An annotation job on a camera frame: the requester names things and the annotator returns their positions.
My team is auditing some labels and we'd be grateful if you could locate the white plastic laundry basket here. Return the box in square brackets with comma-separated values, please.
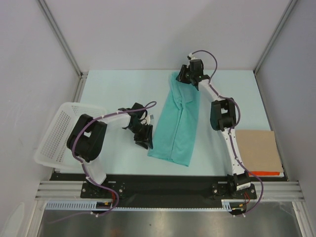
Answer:
[34, 102, 107, 170]

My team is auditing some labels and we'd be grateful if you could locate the right aluminium corner post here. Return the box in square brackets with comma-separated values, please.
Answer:
[253, 0, 299, 76]

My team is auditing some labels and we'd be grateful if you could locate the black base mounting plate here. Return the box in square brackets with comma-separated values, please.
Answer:
[50, 172, 287, 209]

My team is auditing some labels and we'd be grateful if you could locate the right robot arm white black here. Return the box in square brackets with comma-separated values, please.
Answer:
[176, 54, 255, 201]

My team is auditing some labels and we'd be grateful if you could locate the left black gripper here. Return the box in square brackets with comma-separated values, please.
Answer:
[128, 122, 153, 149]

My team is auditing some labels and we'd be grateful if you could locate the left aluminium corner post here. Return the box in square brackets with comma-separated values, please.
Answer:
[36, 0, 88, 102]

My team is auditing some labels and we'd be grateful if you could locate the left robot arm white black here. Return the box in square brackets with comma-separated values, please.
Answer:
[66, 101, 157, 200]

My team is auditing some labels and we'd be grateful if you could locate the white slotted cable duct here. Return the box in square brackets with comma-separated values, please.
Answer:
[45, 200, 236, 212]

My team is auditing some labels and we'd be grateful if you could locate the teal green t shirt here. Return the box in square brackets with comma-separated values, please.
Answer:
[148, 72, 200, 166]

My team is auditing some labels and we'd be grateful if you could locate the folded beige t shirt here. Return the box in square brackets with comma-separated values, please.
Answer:
[236, 130, 283, 172]

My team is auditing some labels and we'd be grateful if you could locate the aluminium corner post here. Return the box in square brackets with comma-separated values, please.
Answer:
[253, 0, 299, 76]
[36, 0, 88, 102]

